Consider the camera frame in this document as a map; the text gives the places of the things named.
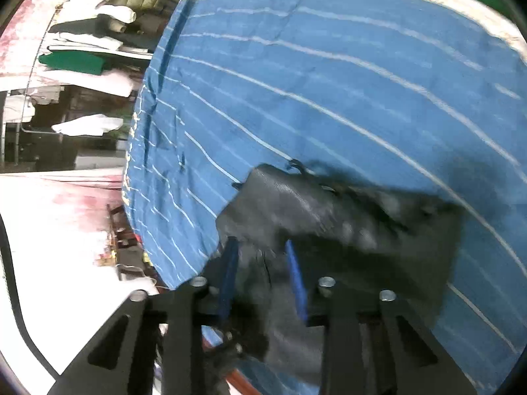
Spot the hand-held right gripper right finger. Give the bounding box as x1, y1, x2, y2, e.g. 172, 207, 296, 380
284, 240, 478, 395

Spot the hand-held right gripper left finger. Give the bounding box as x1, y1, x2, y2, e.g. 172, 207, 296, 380
47, 236, 241, 395

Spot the black leather jacket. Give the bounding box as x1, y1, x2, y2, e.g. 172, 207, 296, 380
202, 164, 468, 395

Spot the black metal clothes rack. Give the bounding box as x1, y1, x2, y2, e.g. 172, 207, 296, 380
2, 0, 67, 165

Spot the pink patterned fabric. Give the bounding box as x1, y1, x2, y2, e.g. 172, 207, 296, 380
0, 172, 126, 297

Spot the blue striped quilt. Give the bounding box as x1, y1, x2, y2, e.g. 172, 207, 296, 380
121, 0, 527, 395

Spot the white garment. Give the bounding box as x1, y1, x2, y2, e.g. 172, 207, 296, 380
51, 115, 125, 136

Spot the green hanging garment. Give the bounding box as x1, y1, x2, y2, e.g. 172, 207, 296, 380
39, 50, 106, 76

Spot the black hanging garment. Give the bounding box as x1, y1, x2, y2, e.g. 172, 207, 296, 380
53, 20, 154, 37

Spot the white puffer jacket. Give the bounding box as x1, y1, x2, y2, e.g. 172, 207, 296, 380
97, 4, 137, 24

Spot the pink floral curtain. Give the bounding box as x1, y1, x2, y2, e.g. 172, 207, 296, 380
0, 0, 59, 88

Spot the plaid bed sheet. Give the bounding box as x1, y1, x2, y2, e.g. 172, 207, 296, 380
198, 0, 527, 48

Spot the black cable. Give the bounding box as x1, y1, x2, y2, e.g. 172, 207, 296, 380
0, 214, 59, 380

